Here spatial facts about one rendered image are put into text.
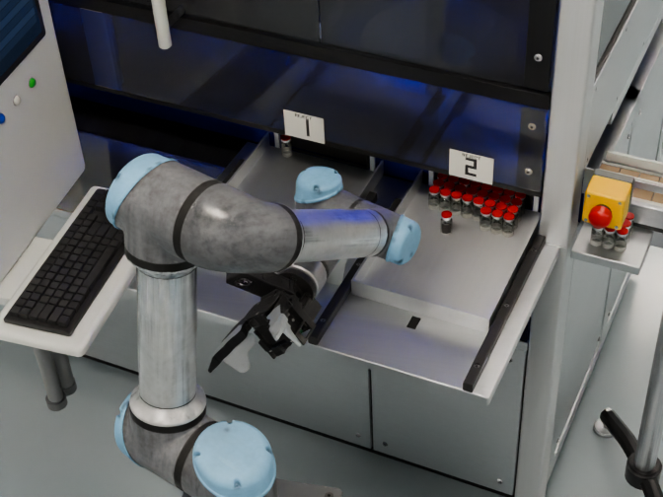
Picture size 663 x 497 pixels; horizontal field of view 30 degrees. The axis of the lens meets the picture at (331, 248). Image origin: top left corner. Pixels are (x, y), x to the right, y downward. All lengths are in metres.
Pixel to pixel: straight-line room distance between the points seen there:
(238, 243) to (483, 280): 0.77
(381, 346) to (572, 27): 0.62
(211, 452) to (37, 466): 1.42
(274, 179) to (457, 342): 0.57
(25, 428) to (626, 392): 1.55
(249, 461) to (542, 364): 0.92
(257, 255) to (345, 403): 1.34
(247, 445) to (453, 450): 1.11
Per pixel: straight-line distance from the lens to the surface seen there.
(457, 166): 2.30
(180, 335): 1.78
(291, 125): 2.41
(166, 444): 1.88
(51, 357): 2.96
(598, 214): 2.22
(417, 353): 2.13
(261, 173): 2.51
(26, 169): 2.49
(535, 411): 2.69
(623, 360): 3.37
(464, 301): 2.22
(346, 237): 1.79
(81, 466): 3.19
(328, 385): 2.90
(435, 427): 2.85
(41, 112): 2.52
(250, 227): 1.60
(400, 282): 2.25
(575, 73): 2.11
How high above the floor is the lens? 2.44
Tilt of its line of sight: 42 degrees down
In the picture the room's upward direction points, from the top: 3 degrees counter-clockwise
